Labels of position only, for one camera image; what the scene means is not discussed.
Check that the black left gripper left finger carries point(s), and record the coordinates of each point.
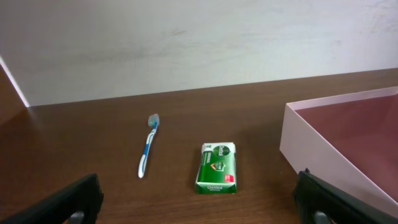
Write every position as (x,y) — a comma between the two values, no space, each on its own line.
(79,202)

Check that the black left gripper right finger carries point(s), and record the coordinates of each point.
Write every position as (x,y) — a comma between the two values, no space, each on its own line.
(318,201)

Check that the pink open cardboard box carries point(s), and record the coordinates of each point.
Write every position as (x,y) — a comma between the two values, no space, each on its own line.
(349,141)

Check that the green Dettol soap box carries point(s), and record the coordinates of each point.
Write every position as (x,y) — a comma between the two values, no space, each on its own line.
(217,171)

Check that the blue white toothbrush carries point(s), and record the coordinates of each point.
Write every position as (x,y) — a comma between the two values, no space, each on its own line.
(153,122)

